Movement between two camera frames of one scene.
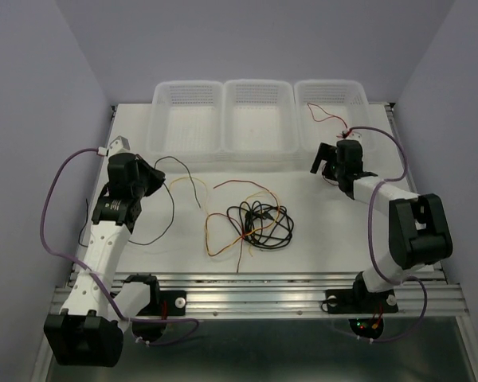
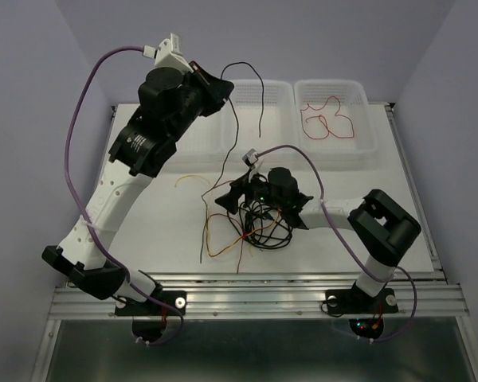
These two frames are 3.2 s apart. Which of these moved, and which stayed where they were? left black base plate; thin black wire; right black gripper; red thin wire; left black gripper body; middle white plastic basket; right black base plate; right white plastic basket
Moved: right black gripper; thin black wire; red thin wire; left black gripper body
Stayed: right white plastic basket; right black base plate; middle white plastic basket; left black base plate
